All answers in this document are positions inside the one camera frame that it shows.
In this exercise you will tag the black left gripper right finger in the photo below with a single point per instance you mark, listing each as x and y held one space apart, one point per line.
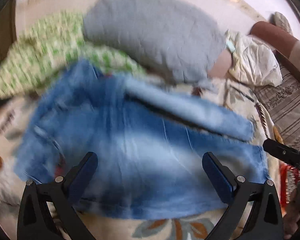
265 218

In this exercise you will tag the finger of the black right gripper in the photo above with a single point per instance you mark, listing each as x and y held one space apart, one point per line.
282 152

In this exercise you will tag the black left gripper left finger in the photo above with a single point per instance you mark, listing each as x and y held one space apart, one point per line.
34 219

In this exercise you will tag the blue denim jeans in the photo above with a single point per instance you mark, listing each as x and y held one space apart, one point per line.
149 144

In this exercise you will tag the person's right hand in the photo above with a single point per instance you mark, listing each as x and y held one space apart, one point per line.
290 219

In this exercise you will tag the cream crumpled cloth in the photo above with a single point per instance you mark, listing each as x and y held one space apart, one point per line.
253 62

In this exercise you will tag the beige leaf pattern blanket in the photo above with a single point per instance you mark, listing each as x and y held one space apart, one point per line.
14 116

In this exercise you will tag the pink pillow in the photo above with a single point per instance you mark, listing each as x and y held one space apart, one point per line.
222 65

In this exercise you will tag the brown wooden headboard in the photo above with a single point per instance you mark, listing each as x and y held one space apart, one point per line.
287 47

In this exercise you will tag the grey pillow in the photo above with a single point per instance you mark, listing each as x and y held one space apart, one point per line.
171 37

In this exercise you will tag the green patterned cloth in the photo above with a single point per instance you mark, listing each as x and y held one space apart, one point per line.
49 46

